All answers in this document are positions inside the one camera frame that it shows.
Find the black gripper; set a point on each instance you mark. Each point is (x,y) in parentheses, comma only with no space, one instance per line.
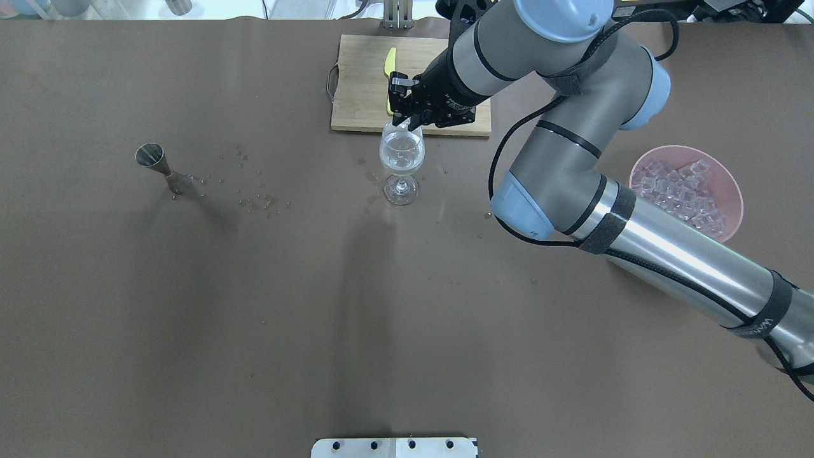
(443,84)

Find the steel cocktail jigger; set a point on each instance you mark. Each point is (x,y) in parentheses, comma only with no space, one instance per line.
(152,156)

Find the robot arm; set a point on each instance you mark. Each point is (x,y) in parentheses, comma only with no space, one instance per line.
(604,82)

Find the clear wine glass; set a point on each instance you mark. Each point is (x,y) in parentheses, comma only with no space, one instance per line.
(402,153)

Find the pink bowl of ice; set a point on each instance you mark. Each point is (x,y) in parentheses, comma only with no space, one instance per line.
(691,186)

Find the yellow plastic knife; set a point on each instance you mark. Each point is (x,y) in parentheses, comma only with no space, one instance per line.
(388,68)

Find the wooden cutting board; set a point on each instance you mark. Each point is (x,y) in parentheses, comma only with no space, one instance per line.
(360,98)

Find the white mounting plate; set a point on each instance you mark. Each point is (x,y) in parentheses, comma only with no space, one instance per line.
(396,447)

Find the aluminium frame post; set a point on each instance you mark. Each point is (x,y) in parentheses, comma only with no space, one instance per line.
(398,14)

